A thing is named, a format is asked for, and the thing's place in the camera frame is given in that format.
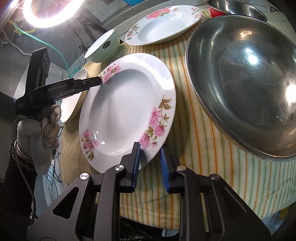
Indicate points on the blue fluted bowl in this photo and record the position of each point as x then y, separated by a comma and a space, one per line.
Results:
133, 2

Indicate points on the striped yellow cloth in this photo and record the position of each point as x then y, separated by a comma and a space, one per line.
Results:
265, 186

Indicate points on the gloved left hand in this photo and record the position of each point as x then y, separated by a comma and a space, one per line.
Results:
36, 140

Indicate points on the red steel bowl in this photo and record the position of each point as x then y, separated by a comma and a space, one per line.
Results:
230, 7

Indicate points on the white plate grey leaves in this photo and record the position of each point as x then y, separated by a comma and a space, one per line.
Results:
70, 106

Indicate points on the pink floral white plate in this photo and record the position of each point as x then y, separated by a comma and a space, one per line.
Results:
136, 102

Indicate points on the ring light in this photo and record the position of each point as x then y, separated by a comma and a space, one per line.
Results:
45, 14

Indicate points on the black camera box left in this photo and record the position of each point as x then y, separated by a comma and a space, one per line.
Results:
38, 70

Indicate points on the pale green ceramic bowl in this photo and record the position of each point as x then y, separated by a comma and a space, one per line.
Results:
104, 49

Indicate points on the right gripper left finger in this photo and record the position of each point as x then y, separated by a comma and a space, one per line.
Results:
121, 178

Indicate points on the small pink floral plate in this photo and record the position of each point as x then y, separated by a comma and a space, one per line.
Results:
163, 25

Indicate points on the large steel bowl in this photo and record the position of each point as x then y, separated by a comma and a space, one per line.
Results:
243, 73

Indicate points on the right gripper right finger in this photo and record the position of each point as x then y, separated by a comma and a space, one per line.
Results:
181, 180

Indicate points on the black tripod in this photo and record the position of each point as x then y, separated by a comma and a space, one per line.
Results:
90, 23

